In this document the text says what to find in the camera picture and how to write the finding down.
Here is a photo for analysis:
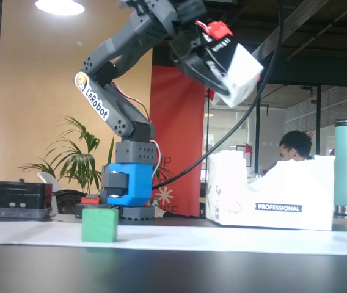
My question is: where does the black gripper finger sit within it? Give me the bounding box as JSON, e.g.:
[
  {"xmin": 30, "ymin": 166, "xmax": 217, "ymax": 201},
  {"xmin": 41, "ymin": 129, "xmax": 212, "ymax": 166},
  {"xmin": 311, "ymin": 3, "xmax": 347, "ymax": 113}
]
[{"xmin": 173, "ymin": 57, "xmax": 233, "ymax": 99}]

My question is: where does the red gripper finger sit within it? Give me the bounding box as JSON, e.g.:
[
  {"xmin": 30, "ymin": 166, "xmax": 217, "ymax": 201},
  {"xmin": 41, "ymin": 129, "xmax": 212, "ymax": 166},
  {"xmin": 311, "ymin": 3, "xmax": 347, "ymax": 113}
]
[{"xmin": 206, "ymin": 20, "xmax": 234, "ymax": 41}]

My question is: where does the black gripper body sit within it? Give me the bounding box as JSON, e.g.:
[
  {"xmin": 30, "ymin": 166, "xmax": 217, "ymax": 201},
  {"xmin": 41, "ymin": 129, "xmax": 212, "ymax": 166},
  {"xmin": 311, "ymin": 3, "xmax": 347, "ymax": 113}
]
[{"xmin": 169, "ymin": 29, "xmax": 211, "ymax": 73}]

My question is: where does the black box white end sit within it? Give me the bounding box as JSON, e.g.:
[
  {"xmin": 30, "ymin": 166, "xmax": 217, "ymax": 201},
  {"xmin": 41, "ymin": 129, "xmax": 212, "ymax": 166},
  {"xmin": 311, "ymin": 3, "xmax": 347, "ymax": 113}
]
[{"xmin": 202, "ymin": 35, "xmax": 265, "ymax": 108}]

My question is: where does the grey robot arm blue base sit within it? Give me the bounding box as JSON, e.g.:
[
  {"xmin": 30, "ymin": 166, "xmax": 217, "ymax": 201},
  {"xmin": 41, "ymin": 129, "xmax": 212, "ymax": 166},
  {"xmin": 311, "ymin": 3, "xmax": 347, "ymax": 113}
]
[{"xmin": 74, "ymin": 0, "xmax": 208, "ymax": 221}]

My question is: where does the red banner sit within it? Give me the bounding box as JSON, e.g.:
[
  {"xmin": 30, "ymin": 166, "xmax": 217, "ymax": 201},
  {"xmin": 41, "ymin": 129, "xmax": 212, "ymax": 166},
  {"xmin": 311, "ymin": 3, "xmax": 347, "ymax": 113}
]
[{"xmin": 150, "ymin": 65, "xmax": 206, "ymax": 216}]

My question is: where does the seated person dark hair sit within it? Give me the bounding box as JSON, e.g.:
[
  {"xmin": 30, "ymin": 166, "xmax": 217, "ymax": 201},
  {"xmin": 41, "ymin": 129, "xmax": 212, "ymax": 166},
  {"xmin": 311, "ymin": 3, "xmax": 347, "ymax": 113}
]
[{"xmin": 279, "ymin": 130, "xmax": 315, "ymax": 162}]

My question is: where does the round ceiling lamp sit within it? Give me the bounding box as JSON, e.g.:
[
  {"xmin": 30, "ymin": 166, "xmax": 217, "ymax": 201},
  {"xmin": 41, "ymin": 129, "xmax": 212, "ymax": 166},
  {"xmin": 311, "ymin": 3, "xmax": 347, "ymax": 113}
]
[{"xmin": 35, "ymin": 0, "xmax": 86, "ymax": 16}]

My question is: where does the white cardboard box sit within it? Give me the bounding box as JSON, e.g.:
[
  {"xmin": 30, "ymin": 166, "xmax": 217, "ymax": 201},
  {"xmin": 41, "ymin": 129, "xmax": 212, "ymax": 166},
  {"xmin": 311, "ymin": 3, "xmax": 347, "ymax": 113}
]
[{"xmin": 205, "ymin": 149, "xmax": 336, "ymax": 231}]

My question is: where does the green potted palm plant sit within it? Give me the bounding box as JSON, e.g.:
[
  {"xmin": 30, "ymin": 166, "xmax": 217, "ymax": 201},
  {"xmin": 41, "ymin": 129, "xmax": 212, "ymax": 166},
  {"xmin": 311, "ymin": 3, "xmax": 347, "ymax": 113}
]
[{"xmin": 19, "ymin": 115, "xmax": 174, "ymax": 194}]

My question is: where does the white paper sheet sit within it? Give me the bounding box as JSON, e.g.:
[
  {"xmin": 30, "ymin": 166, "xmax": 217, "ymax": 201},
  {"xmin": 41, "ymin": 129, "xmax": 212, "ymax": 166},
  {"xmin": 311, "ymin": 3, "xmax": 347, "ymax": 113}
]
[{"xmin": 0, "ymin": 220, "xmax": 347, "ymax": 256}]

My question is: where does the red topped black clamp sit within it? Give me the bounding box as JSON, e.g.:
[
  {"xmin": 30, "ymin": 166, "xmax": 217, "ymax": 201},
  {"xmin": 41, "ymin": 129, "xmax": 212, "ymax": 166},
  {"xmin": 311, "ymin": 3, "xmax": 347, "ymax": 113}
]
[{"xmin": 75, "ymin": 195, "xmax": 119, "ymax": 219}]

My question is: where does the green cube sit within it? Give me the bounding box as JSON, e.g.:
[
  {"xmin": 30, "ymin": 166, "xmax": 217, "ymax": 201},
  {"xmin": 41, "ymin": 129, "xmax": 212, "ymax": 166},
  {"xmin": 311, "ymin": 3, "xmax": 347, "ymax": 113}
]
[{"xmin": 81, "ymin": 208, "xmax": 120, "ymax": 244}]

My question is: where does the black plastic case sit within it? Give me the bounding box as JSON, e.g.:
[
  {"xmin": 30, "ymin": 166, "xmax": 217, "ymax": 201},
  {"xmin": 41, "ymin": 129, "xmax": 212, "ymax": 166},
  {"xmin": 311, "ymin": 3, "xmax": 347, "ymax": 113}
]
[{"xmin": 0, "ymin": 179, "xmax": 53, "ymax": 219}]

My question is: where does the black cable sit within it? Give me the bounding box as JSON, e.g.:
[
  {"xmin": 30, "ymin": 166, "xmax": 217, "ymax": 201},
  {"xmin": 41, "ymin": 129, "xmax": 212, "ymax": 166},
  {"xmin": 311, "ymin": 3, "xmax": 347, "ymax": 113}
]
[{"xmin": 151, "ymin": 0, "xmax": 285, "ymax": 190}]

